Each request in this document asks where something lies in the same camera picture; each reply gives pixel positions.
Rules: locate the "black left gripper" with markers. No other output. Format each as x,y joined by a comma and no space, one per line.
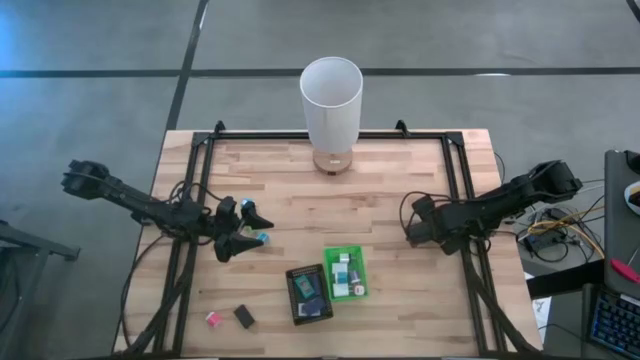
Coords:
222,227

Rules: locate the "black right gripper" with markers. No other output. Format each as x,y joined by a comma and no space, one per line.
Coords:
430,225

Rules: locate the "teal digital clock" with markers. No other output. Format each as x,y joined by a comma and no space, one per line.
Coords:
302,286

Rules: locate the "purple USB charger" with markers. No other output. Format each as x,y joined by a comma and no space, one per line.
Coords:
354,276

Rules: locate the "white black USB charger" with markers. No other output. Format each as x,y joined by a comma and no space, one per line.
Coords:
344,258

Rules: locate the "pink USB charger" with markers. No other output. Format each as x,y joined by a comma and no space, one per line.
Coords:
213,319
358,289

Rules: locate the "purple digital clock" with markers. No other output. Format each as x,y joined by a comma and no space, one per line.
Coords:
311,306

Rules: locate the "white cube USB charger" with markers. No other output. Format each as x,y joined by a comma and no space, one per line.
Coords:
339,267
341,290

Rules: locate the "teal white USB charger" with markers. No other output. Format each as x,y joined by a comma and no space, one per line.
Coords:
263,238
341,276

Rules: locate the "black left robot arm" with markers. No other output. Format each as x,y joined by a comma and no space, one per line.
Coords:
145,205

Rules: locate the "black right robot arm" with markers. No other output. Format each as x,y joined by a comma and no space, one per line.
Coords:
500,202

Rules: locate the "green USB charger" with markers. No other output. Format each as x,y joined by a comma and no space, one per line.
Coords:
249,231

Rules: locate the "blue white USB charger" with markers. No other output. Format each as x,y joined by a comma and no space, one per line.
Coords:
247,202

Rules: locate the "green plastic basket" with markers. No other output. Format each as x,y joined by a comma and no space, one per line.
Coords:
356,250

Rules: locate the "black rectangular clock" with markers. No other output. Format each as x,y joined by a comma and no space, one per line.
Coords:
244,316

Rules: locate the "black plastic basket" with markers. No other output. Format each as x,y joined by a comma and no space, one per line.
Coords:
327,300

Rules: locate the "black power box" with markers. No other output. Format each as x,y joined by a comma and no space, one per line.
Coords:
537,243

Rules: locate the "white paper sheet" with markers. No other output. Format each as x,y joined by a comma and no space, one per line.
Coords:
541,307

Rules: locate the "white shade wooden base lamp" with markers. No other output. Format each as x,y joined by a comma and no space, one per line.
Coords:
331,115

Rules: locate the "black desk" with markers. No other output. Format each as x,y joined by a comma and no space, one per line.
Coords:
617,235

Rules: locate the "white round object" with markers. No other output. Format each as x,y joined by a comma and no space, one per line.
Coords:
634,197

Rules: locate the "backlit computer keyboard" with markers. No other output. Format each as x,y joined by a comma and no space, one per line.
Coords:
617,322

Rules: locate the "black rounded object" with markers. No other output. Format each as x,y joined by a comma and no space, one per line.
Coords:
633,161

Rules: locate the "dark grey bench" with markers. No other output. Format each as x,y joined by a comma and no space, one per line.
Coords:
30,245

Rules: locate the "black aluminium table frame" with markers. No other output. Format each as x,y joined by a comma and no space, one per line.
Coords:
280,135

